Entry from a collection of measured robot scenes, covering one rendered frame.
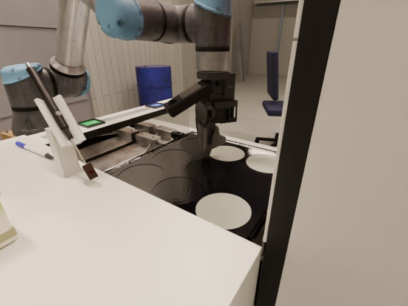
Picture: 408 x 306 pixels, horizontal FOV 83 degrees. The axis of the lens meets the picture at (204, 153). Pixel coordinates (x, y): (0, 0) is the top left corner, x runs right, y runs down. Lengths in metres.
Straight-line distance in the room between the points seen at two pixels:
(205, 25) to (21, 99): 0.68
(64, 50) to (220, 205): 0.75
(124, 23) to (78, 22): 0.46
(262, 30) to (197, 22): 10.19
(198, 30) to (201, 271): 0.44
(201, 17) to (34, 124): 0.69
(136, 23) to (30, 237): 0.36
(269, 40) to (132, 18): 10.21
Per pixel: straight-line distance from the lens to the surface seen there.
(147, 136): 0.74
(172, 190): 0.48
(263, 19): 10.73
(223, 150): 0.65
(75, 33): 0.93
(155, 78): 3.78
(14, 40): 3.41
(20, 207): 0.41
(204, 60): 0.52
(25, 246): 0.34
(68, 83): 1.01
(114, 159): 0.68
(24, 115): 0.99
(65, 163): 0.45
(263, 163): 0.59
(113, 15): 0.47
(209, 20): 0.51
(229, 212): 0.42
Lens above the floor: 1.17
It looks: 25 degrees down
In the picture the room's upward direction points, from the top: straight up
